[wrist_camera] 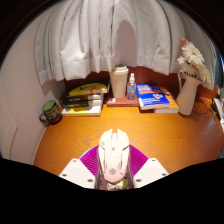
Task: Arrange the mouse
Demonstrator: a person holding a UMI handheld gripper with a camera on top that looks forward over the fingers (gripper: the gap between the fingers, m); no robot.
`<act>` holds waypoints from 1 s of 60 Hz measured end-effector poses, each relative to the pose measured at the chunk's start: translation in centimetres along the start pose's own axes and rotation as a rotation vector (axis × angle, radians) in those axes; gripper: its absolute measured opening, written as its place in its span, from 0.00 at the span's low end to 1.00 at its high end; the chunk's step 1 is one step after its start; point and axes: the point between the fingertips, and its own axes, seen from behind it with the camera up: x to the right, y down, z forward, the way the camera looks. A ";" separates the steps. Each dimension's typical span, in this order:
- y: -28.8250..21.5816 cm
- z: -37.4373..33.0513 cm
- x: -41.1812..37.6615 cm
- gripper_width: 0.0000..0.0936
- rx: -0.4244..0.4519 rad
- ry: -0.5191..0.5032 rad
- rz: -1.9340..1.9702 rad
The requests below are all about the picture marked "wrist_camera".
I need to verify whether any black yellow cover book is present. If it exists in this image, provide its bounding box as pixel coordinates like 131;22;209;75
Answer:
59;79;111;101

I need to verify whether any pink computer mouse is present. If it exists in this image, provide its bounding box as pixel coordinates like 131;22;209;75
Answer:
95;128;132;192

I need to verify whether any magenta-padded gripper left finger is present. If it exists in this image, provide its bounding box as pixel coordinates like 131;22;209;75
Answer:
59;145;101;190

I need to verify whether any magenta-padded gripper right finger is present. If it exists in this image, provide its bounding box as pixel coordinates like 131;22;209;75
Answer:
128;144;170;190

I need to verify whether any green dark mug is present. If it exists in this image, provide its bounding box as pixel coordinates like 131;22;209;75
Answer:
39;99;64;127

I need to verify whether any white ceramic vase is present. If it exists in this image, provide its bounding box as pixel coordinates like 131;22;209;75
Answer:
175;69;202;116

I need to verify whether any white yellow book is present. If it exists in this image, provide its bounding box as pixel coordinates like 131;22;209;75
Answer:
61;104;103;117

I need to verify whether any red-brown flat book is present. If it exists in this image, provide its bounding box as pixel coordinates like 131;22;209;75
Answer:
106;95;140;108

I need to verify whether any beige travel tumbler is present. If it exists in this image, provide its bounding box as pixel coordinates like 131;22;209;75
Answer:
110;64;130;99

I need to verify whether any white curtain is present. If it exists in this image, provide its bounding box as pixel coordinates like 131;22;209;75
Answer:
33;0;218;89

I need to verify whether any clear spray bottle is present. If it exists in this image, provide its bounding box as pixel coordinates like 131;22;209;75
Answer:
126;72;137;101

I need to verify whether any yellow orange book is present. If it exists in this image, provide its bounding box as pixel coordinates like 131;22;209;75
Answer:
153;87;181;114

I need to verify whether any blue cover book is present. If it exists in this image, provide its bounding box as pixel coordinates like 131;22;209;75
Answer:
135;82;171;111

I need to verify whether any white flower bouquet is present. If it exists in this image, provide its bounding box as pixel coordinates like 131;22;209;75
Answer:
176;37;213;84

